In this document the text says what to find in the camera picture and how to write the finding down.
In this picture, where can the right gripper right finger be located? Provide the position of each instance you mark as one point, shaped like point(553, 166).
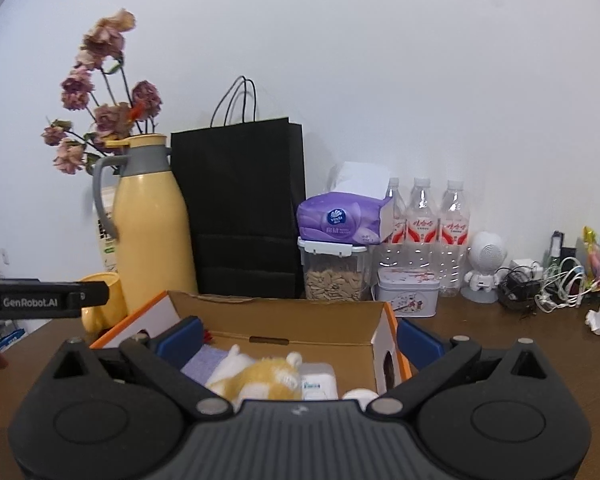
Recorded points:
point(439, 365)

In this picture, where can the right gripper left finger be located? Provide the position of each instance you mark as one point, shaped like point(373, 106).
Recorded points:
point(158, 361)

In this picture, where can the white round jar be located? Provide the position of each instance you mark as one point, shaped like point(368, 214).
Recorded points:
point(361, 395)

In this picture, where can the yellow white plush toy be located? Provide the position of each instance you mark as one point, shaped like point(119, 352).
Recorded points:
point(238, 378)

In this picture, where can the purple cloth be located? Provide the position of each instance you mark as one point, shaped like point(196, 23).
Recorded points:
point(203, 363)

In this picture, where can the white decorated tin box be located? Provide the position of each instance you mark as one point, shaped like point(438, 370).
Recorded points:
point(410, 294)

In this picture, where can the orange white cardboard box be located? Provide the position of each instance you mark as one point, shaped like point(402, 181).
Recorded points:
point(357, 339)

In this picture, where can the yellow mug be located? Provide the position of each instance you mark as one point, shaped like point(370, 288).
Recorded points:
point(99, 319)

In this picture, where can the white small box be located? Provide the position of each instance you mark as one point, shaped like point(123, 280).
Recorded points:
point(318, 382)

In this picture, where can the right water bottle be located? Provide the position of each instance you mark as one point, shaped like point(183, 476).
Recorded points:
point(453, 230)

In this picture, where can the water bottle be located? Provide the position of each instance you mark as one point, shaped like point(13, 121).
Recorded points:
point(421, 226)
point(392, 251)
point(453, 230)

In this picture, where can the white milk carton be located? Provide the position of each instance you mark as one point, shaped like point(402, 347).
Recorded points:
point(106, 243)

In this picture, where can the middle water bottle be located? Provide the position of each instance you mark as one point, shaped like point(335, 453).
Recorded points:
point(421, 226)

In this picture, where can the white robot figure speaker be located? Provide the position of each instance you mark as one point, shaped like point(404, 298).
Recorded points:
point(487, 254)

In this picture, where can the clear container with seeds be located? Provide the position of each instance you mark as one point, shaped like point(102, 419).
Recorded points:
point(335, 272)

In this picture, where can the left water bottle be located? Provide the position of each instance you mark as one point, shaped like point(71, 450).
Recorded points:
point(392, 251)

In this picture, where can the yellow thermos jug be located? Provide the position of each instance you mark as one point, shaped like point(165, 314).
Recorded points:
point(141, 207)

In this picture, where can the purple tissue pack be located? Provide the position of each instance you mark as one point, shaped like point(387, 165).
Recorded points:
point(355, 209)

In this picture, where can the black paper shopping bag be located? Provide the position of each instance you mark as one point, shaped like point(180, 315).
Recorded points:
point(242, 184)

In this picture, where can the dried pink flower bouquet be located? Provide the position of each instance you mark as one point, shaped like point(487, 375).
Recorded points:
point(97, 85)

